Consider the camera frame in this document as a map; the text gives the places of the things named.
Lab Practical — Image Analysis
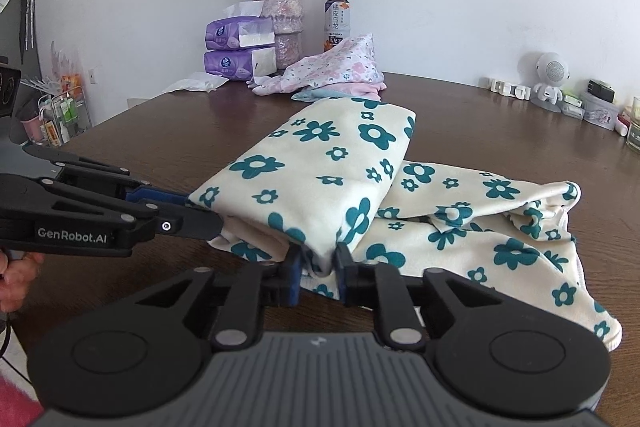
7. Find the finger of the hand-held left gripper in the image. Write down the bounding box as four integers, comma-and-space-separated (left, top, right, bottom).
40, 181, 224, 239
22, 144, 193, 208

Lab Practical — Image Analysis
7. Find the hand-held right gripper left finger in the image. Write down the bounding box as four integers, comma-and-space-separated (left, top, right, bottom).
135, 247, 302, 350

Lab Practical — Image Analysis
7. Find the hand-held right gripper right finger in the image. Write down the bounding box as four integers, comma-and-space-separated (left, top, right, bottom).
334, 244, 503, 350

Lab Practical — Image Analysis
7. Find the cream teal floral garment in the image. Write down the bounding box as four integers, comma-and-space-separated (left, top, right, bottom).
185, 97, 623, 353

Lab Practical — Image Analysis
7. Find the person's left hand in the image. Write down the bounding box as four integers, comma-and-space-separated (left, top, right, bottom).
0, 251, 46, 314

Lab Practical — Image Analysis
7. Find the crumpled white tissue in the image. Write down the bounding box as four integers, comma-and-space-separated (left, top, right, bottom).
160, 73, 228, 95

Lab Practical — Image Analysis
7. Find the open purple tissue pack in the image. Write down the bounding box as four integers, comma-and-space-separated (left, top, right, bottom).
205, 1, 276, 52

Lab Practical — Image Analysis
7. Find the person's pink clothing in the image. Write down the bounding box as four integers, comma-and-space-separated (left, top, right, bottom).
0, 367, 46, 427

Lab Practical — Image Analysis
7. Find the pink and teal folded garment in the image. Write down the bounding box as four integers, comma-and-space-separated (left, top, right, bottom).
291, 81, 388, 104

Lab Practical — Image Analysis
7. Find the pink floral garment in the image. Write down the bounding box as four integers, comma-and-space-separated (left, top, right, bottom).
247, 33, 386, 96

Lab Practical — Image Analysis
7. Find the tall grey cabinet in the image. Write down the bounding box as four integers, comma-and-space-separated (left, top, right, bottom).
0, 0, 45, 142

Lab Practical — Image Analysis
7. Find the pink glass vase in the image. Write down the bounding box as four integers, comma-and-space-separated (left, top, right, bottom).
251, 0, 304, 70

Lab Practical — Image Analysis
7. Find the white clip row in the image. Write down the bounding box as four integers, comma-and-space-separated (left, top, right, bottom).
479, 77, 532, 100

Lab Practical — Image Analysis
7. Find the tea bottle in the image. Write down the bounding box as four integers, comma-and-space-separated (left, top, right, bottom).
324, 0, 353, 54

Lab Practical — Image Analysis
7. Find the white robot speaker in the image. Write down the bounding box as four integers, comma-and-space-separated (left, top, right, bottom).
530, 52, 571, 112

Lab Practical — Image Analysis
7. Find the black charger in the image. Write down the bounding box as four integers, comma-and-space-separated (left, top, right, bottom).
586, 79, 616, 104

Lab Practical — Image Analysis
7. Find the glass cup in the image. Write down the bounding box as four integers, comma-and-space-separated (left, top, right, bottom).
626, 96, 640, 154

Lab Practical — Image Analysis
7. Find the wire rack with toiletries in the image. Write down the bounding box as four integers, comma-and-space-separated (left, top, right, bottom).
20, 39, 93, 146

